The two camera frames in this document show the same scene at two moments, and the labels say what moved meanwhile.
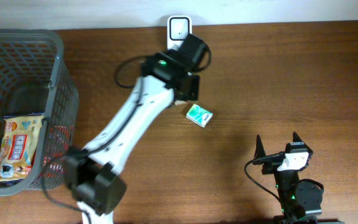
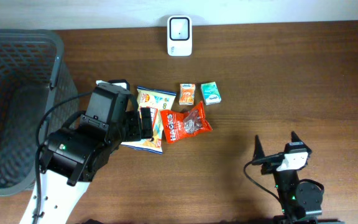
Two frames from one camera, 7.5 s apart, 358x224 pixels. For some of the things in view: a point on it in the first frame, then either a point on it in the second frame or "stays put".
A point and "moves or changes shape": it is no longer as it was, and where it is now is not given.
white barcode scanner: [178, 28] stays put
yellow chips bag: [19, 148] moves or changes shape
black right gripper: [270, 167] stays put
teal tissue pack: [199, 116] -> [211, 93]
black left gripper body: [187, 86] -> [130, 131]
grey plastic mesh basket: [26, 72] stays put
